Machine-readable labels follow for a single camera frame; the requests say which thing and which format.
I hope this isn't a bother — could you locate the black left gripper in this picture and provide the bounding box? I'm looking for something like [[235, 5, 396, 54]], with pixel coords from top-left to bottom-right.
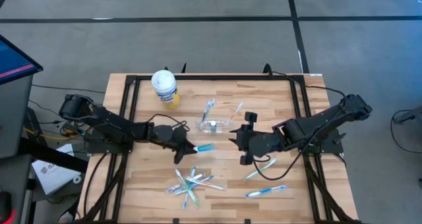
[[166, 126, 198, 165]]

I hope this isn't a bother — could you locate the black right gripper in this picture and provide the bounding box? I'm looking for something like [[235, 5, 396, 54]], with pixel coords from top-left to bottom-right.
[[228, 111, 257, 165]]

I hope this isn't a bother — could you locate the orange toothbrush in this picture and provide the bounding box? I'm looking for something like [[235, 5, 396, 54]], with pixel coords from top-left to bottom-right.
[[224, 101, 245, 128], [185, 177, 227, 191]]

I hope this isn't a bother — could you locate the clear acrylic organizer box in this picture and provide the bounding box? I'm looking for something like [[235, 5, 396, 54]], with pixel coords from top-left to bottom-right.
[[196, 114, 231, 135]]

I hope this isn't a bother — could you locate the yellow Lysol wipes canister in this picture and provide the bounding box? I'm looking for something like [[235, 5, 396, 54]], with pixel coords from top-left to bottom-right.
[[150, 69, 181, 110]]

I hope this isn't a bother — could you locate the white printed booklet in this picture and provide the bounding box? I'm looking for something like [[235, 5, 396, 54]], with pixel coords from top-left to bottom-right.
[[31, 143, 82, 196]]

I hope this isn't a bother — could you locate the black desk crossbar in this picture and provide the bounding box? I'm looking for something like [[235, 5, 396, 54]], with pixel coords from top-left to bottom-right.
[[18, 136, 89, 174]]

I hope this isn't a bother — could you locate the grey floor stand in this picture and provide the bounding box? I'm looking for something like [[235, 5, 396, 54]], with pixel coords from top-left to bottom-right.
[[393, 105, 422, 125]]

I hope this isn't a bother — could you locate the monitor with blue screen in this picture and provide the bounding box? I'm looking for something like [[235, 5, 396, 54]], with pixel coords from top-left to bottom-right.
[[0, 34, 44, 86]]

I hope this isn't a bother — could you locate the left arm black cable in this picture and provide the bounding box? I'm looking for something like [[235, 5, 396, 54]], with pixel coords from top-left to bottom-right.
[[144, 113, 191, 134]]

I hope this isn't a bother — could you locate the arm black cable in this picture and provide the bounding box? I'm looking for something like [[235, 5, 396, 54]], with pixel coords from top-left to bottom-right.
[[144, 113, 191, 134], [252, 71, 347, 181]]

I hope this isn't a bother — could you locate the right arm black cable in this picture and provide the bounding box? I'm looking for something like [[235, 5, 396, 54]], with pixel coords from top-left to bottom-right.
[[252, 71, 347, 181]]

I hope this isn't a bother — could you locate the black aluminium rig frame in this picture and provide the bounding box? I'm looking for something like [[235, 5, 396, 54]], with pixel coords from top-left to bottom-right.
[[74, 72, 363, 224]]

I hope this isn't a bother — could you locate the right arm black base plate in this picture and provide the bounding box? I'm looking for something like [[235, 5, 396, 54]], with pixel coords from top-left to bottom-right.
[[295, 126, 347, 155]]

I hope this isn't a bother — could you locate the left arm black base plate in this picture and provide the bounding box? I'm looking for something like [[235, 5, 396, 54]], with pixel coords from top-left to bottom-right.
[[87, 131, 135, 155]]

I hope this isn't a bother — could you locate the black floor cable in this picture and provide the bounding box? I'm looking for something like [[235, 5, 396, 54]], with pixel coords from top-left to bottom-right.
[[31, 84, 106, 95], [390, 109, 422, 155]]

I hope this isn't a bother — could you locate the yellow cable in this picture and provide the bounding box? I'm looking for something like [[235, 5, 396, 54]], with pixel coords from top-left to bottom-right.
[[23, 126, 82, 142]]

